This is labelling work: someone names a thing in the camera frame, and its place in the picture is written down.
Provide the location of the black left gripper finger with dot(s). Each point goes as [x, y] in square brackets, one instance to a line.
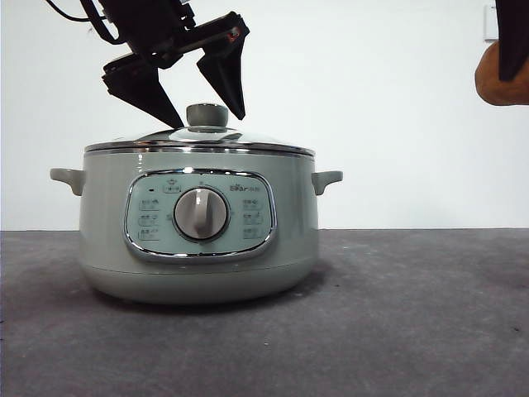
[140, 93]
[225, 74]

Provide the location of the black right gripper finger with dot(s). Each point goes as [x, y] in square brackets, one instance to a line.
[512, 37]

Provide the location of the glass lid with green knob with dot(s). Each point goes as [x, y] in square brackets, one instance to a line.
[206, 116]

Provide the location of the brown potato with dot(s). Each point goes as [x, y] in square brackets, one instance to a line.
[489, 84]

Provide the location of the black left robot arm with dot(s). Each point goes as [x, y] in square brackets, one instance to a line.
[144, 20]

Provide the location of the pale green electric pot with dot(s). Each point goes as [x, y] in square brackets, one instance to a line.
[198, 273]

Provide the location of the white wall socket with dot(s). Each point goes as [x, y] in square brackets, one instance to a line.
[490, 22]

